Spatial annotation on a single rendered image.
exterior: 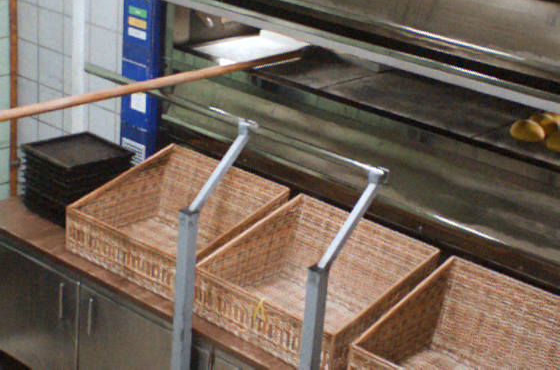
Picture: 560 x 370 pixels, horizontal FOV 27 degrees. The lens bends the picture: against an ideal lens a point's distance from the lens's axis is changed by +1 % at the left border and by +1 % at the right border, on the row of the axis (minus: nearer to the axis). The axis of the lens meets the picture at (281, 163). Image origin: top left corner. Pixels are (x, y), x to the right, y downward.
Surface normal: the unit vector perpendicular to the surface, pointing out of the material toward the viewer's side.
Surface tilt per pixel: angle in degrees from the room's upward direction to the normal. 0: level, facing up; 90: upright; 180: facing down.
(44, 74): 90
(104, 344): 90
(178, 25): 90
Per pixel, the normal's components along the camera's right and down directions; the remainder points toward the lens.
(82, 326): -0.66, 0.21
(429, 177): -0.60, -0.13
